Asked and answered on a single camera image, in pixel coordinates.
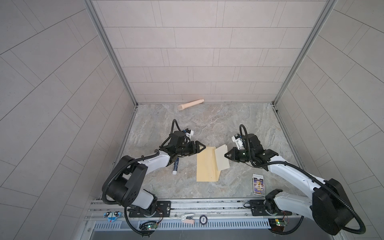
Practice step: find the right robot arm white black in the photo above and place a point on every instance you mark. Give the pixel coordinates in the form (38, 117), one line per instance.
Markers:
(324, 201)

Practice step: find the right circuit board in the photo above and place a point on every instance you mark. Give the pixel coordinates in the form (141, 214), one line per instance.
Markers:
(277, 225)

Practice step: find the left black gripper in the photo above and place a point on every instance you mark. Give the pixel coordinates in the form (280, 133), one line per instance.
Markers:
(196, 149)

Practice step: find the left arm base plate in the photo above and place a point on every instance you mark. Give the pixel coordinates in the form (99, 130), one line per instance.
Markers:
(160, 209)

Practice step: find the left circuit board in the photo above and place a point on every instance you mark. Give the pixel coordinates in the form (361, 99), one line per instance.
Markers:
(149, 226)

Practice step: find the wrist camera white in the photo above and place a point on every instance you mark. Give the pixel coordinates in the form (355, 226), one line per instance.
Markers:
(238, 140)
(188, 132)

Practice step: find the yellow manila envelope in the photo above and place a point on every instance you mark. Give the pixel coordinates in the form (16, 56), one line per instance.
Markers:
(207, 170)

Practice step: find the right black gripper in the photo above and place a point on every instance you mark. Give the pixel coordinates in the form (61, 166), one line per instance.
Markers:
(233, 152)

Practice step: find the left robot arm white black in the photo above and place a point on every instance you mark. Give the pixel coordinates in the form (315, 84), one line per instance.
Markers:
(123, 186)

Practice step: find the circuit board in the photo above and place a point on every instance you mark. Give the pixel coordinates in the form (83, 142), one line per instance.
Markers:
(149, 226)
(277, 225)

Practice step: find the beige wooden pestle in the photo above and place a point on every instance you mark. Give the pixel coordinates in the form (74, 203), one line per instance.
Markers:
(190, 104)

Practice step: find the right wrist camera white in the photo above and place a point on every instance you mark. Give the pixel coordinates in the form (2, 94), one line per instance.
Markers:
(238, 140)

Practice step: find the white beige tag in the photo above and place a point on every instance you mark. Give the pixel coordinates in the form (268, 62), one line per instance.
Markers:
(188, 218)

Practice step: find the round black white badge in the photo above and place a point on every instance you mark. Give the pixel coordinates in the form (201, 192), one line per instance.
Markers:
(203, 220)

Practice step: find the blue white connector clip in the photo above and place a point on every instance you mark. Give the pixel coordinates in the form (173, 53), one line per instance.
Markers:
(112, 216)

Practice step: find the aluminium mounting rail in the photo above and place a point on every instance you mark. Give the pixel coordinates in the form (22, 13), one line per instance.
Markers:
(232, 208)

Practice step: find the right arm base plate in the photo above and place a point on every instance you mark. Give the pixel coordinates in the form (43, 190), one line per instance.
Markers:
(264, 208)

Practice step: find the blue white glue stick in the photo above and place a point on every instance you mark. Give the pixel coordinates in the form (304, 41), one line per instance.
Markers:
(175, 168)

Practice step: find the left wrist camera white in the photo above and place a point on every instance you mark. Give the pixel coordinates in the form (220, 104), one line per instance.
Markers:
(188, 132)

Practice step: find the cream letter paper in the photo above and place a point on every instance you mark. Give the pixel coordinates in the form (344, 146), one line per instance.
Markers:
(221, 160)

